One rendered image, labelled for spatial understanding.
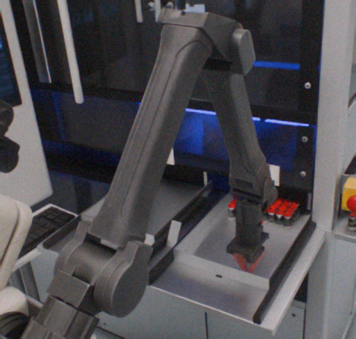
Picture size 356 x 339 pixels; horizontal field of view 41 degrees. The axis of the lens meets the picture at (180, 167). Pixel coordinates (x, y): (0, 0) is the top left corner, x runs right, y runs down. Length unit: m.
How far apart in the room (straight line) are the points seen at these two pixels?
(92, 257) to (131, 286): 0.06
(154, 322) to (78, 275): 1.36
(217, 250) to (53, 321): 0.72
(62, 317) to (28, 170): 1.14
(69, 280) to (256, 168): 0.48
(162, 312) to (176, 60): 1.38
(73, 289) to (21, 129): 1.10
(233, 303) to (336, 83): 0.56
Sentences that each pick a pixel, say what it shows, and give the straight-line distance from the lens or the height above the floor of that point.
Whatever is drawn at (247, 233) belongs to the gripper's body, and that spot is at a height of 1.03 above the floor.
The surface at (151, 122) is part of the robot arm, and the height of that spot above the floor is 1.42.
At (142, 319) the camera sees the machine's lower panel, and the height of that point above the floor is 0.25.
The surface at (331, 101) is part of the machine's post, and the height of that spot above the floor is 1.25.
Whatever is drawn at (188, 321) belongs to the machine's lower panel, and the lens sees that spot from 1.86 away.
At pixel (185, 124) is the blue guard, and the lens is 1.39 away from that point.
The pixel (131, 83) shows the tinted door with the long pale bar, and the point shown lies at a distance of 1.46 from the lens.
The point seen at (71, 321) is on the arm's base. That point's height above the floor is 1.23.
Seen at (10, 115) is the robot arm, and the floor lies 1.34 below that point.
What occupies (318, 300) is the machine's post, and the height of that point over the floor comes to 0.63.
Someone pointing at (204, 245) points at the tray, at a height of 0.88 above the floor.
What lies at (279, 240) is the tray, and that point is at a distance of 1.30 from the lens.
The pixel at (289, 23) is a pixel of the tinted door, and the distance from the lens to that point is 1.19.
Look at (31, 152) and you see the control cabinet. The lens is 1.70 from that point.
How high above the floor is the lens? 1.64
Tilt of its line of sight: 27 degrees down
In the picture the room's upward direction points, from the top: 5 degrees counter-clockwise
